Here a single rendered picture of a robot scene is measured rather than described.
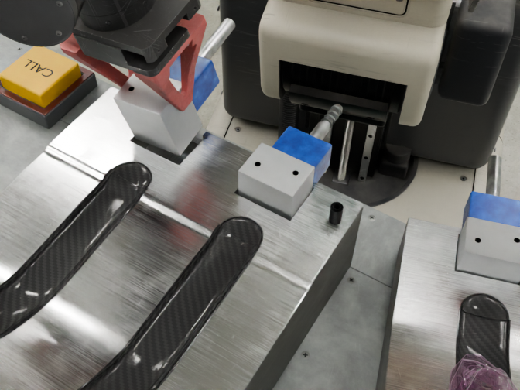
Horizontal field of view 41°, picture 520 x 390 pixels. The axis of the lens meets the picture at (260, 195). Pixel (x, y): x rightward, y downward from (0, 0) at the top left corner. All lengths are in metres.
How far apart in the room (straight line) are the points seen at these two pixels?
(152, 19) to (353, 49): 0.40
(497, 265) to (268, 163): 0.20
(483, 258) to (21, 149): 0.46
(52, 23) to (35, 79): 0.36
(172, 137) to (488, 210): 0.27
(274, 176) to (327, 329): 0.15
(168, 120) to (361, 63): 0.37
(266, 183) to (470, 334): 0.19
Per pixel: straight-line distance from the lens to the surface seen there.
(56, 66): 0.78
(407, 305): 0.57
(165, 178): 0.59
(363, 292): 0.63
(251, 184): 0.55
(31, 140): 0.77
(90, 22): 0.51
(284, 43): 0.88
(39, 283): 0.56
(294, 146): 0.59
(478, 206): 0.62
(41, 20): 0.42
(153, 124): 0.58
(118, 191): 0.59
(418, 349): 0.55
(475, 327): 0.58
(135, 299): 0.53
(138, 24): 0.51
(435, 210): 1.37
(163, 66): 0.51
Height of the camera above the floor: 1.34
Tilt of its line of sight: 52 degrees down
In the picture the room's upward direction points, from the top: 1 degrees clockwise
